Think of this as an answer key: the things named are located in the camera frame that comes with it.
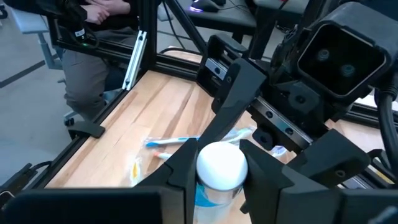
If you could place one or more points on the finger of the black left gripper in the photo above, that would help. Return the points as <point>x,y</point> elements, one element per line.
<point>239,90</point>
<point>335,158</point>

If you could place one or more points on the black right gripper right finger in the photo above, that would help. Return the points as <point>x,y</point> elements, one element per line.
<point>295,205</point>

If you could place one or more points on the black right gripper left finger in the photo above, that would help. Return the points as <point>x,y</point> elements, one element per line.
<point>93,207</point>

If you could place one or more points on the blue mouthwash bottle white cap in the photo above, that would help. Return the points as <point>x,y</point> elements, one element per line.
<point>222,165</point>

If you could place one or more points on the light blue toothbrush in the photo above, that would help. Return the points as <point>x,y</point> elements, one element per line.
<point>174,140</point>

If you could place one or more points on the orange toothbrush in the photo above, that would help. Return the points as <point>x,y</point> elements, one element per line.
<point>136,171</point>
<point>161,155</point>

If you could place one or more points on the dark grey desk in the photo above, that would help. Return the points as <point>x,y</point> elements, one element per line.
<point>224,18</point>

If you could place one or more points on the black flat mounting plate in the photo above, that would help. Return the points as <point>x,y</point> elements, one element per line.
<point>87,129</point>

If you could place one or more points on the black computer mouse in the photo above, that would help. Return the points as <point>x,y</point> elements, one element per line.
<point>205,5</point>

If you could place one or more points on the person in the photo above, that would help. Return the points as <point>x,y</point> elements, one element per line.
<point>84,77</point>

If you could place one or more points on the grey office chair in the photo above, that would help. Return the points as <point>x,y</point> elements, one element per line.
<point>28,21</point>

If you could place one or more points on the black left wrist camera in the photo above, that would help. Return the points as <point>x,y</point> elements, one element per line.
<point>342,59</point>

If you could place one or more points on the black aluminium table frame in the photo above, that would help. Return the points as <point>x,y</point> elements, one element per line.
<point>168,63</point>

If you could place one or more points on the silver aluminium bracket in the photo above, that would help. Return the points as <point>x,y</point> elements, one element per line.
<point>135,59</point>

